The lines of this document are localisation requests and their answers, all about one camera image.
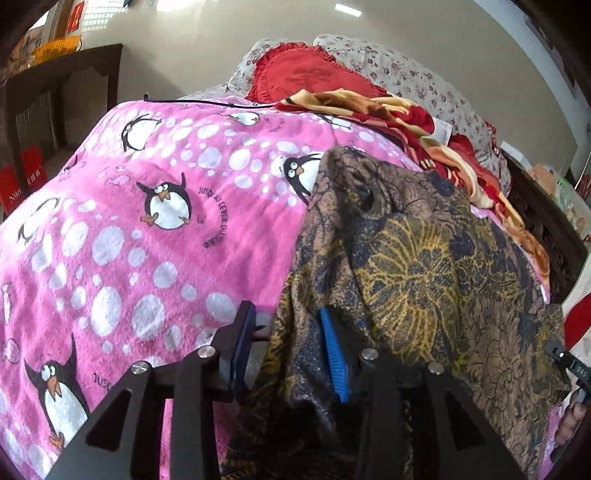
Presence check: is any black cable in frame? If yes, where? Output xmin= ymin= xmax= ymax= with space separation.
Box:
xmin=143 ymin=94 xmax=278 ymax=110

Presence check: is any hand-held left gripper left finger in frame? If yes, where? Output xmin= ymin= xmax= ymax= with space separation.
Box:
xmin=44 ymin=300 xmax=259 ymax=480

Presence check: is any red printed box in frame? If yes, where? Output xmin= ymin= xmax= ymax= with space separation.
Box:
xmin=0 ymin=166 xmax=29 ymax=219
xmin=21 ymin=148 xmax=48 ymax=186

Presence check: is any clear plastic bag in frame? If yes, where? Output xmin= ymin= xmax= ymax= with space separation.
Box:
xmin=556 ymin=178 xmax=588 ymax=209

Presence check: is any white cushion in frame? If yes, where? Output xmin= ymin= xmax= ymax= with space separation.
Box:
xmin=431 ymin=117 xmax=456 ymax=142

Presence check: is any red cloth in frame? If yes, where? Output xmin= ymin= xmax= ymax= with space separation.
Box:
xmin=563 ymin=302 xmax=591 ymax=352

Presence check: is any brown floral patterned garment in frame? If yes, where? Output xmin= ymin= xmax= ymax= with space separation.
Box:
xmin=222 ymin=145 xmax=573 ymax=480

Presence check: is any pink penguin print blanket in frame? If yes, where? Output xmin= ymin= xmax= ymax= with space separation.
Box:
xmin=0 ymin=99 xmax=568 ymax=480

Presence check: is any red heart-shaped pillow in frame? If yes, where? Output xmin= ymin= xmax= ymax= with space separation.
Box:
xmin=245 ymin=42 xmax=393 ymax=104

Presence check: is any white floral pillow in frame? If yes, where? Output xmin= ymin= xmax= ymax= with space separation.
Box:
xmin=314 ymin=33 xmax=511 ymax=195
xmin=226 ymin=38 xmax=287 ymax=95

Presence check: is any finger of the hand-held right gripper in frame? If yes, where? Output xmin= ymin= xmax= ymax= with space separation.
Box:
xmin=545 ymin=340 xmax=591 ymax=393

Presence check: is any dark wooden table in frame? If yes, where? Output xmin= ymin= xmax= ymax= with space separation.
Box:
xmin=0 ymin=44 xmax=124 ymax=185

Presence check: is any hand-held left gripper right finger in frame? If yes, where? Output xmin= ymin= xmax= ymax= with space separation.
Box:
xmin=320 ymin=307 xmax=527 ymax=480

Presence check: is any white box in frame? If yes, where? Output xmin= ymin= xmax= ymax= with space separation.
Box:
xmin=501 ymin=143 xmax=532 ymax=168

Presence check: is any red and yellow blanket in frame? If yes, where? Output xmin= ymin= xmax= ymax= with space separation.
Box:
xmin=272 ymin=89 xmax=552 ymax=301

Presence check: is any dark carved wooden headboard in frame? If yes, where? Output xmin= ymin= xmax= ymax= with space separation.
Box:
xmin=501 ymin=148 xmax=589 ymax=305

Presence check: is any yellow box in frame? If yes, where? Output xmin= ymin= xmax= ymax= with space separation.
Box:
xmin=32 ymin=37 xmax=81 ymax=63

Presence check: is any person's right hand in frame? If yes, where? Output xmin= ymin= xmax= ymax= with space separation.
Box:
xmin=551 ymin=390 xmax=587 ymax=462

